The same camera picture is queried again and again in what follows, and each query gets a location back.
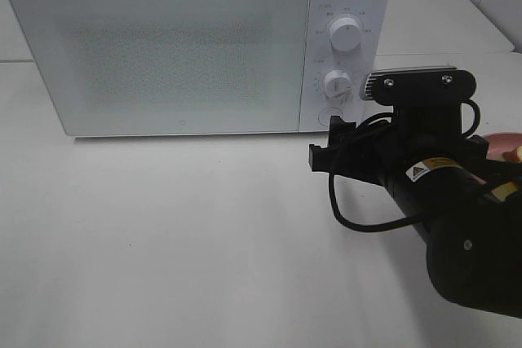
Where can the white microwave door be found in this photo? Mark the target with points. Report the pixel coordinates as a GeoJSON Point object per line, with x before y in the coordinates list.
{"type": "Point", "coordinates": [155, 67]}

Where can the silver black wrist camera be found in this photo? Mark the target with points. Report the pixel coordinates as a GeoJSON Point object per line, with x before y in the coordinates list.
{"type": "Point", "coordinates": [422, 86]}

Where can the round white door button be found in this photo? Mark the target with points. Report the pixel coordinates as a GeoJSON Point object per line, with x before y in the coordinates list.
{"type": "Point", "coordinates": [325, 115]}

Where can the lower white timer knob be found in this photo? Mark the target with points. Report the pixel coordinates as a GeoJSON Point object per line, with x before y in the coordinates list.
{"type": "Point", "coordinates": [336, 84]}

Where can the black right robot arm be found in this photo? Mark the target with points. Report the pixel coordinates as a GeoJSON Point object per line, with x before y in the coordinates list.
{"type": "Point", "coordinates": [465, 207]}

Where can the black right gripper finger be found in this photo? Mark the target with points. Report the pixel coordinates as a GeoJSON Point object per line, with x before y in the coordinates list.
{"type": "Point", "coordinates": [321, 159]}

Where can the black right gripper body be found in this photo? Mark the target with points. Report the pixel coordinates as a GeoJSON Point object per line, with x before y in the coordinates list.
{"type": "Point", "coordinates": [415, 146]}

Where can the toast sandwich with filling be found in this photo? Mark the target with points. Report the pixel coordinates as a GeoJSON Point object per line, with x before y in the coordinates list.
{"type": "Point", "coordinates": [513, 156]}

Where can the pink round plate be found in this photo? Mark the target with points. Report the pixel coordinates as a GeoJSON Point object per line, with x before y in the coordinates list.
{"type": "Point", "coordinates": [500, 143]}

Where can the upper white power knob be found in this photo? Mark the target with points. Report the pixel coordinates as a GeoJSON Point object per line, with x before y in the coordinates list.
{"type": "Point", "coordinates": [345, 34]}

